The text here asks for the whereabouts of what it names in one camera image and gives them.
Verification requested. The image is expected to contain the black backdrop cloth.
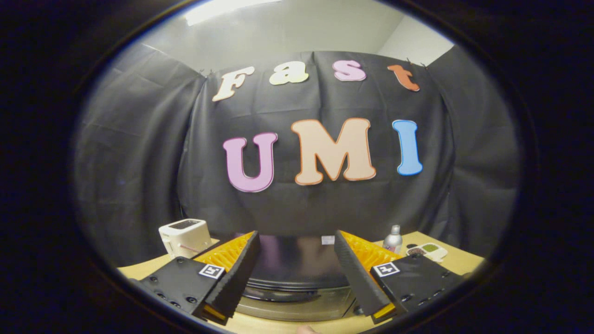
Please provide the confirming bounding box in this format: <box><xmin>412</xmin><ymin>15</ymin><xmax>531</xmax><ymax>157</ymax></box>
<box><xmin>74</xmin><ymin>43</ymin><xmax>521</xmax><ymax>267</ymax></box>

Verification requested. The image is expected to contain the white pop-up toaster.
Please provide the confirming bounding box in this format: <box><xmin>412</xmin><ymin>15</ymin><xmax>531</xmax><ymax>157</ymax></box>
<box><xmin>159</xmin><ymin>219</ymin><xmax>213</xmax><ymax>259</ymax></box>

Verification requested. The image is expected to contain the black toaster oven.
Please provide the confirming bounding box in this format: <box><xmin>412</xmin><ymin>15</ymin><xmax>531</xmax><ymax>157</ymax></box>
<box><xmin>231</xmin><ymin>233</ymin><xmax>367</xmax><ymax>322</ymax></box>

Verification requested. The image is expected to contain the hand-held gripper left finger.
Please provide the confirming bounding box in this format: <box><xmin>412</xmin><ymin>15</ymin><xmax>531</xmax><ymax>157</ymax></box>
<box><xmin>138</xmin><ymin>231</ymin><xmax>261</xmax><ymax>326</ymax></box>

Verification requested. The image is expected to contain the white divided condiment dish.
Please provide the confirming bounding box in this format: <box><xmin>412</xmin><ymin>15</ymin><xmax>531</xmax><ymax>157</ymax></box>
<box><xmin>407</xmin><ymin>243</ymin><xmax>448</xmax><ymax>263</ymax></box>

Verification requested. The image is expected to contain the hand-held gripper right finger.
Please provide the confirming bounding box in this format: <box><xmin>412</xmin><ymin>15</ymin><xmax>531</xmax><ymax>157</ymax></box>
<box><xmin>334</xmin><ymin>230</ymin><xmax>466</xmax><ymax>325</ymax></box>

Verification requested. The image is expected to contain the silver bottle with pink label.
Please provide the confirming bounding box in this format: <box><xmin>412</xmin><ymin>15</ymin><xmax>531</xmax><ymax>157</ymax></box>
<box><xmin>383</xmin><ymin>225</ymin><xmax>403</xmax><ymax>255</ymax></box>

